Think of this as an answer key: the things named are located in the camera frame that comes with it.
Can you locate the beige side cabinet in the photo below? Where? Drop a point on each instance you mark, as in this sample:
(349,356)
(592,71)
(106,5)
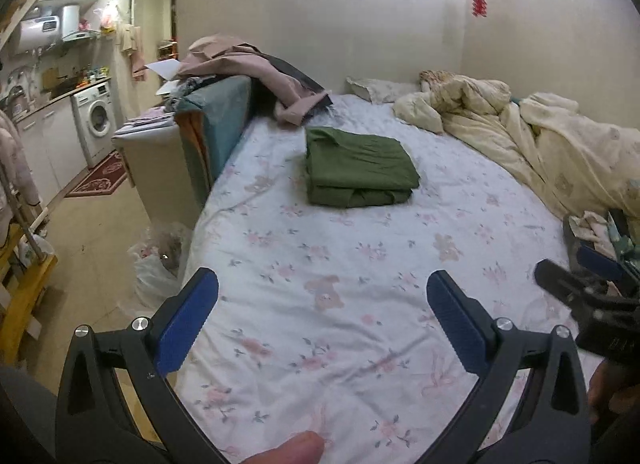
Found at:
(155,168)

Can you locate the range hood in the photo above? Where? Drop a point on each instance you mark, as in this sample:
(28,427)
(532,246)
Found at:
(80,35)

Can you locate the pink coat pile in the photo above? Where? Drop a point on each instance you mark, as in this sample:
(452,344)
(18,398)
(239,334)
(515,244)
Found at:
(240,63)

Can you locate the person's left hand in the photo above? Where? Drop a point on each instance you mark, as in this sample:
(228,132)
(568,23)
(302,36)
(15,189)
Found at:
(287,450)

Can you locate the person's grey trouser leg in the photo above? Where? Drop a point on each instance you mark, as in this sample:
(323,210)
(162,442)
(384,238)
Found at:
(22,419)

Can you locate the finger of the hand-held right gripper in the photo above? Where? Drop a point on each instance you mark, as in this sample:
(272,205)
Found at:
(600,264)
(555,279)

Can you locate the white water heater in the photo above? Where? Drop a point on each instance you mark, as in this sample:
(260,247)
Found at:
(42,28)

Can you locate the white kitchen base cabinet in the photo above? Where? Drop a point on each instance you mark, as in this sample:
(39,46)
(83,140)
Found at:
(55,143)

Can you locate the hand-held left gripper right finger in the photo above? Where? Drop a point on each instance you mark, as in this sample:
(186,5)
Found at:
(457,324)

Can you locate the blue headboard cushion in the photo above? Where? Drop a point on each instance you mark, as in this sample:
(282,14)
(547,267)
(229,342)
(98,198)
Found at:
(220,113)

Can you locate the open cardboard box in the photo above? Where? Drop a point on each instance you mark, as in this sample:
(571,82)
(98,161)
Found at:
(165,71)

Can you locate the hanging pink towels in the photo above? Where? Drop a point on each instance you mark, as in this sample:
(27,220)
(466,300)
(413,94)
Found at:
(132,46)

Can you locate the bed with floral sheet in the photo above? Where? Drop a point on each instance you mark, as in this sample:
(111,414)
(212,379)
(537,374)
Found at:
(350,269)

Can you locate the white plastic bag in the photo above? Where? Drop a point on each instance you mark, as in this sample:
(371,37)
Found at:
(150,269)

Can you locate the yellow wooden stool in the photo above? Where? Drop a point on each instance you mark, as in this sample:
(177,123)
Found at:
(30,284)

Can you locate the pale pillow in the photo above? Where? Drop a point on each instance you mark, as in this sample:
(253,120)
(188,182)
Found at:
(380,89)

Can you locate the green pants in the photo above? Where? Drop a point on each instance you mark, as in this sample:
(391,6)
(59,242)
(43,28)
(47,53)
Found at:
(360,158)

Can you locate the cream quilt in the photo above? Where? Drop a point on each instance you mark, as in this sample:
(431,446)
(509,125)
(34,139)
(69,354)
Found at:
(550,143)

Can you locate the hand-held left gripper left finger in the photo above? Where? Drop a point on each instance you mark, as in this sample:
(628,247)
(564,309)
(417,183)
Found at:
(187,324)

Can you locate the white washing machine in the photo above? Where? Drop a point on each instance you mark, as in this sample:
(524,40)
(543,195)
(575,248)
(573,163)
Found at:
(92,118)

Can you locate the person's right hand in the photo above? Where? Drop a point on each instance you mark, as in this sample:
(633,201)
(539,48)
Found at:
(600,389)

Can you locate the red patterned rug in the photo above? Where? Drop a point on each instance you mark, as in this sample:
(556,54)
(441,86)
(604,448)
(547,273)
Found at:
(97,178)

